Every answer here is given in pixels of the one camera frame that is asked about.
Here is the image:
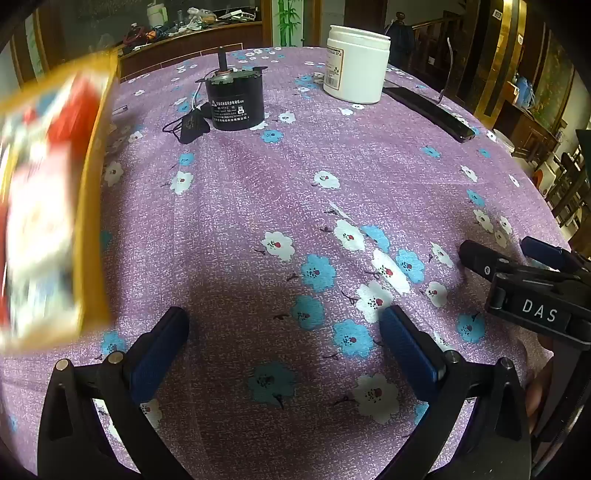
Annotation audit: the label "person's right hand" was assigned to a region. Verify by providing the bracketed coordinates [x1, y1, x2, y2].
[524, 355, 555, 416]

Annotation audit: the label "yellow-edged cardboard box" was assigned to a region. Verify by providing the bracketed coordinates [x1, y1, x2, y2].
[0, 50, 122, 352]

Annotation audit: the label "white plastic jar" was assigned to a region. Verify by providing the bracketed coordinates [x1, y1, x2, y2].
[322, 25, 391, 104]

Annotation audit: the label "purple floral tablecloth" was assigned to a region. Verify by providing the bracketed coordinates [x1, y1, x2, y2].
[0, 46, 591, 480]

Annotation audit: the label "black power adapter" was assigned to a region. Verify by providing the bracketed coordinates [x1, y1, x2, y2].
[163, 102, 212, 145]

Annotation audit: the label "dark wooden side cabinet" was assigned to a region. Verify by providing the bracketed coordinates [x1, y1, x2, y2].
[499, 99, 568, 158]

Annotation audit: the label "wooden glass-front cabinet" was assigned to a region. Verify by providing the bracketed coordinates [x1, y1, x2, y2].
[14, 0, 278, 84]

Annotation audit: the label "gold pillar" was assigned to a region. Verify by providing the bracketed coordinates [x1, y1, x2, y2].
[480, 0, 527, 121]

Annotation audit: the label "bamboo print glass panel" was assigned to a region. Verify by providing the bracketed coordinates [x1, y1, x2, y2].
[272, 0, 308, 47]

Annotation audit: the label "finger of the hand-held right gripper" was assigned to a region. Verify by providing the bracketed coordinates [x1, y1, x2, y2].
[459, 240, 509, 278]
[522, 236, 583, 274]

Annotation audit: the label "black electric motor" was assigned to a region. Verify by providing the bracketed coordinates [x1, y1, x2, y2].
[203, 46, 269, 132]

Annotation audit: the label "dark hanging jacket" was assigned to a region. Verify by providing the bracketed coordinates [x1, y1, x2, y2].
[387, 11, 416, 70]

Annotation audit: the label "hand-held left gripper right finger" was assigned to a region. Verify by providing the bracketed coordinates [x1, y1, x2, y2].
[379, 305, 536, 480]

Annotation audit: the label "framed landscape painting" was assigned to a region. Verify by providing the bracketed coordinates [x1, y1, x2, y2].
[545, 32, 580, 132]

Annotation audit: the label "black glasses case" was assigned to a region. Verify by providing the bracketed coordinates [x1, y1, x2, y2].
[384, 85, 476, 143]

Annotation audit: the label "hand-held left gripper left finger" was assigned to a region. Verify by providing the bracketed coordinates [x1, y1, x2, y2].
[38, 305, 191, 480]

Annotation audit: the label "dark wooden chairs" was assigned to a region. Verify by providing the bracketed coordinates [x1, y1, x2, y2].
[551, 129, 591, 229]

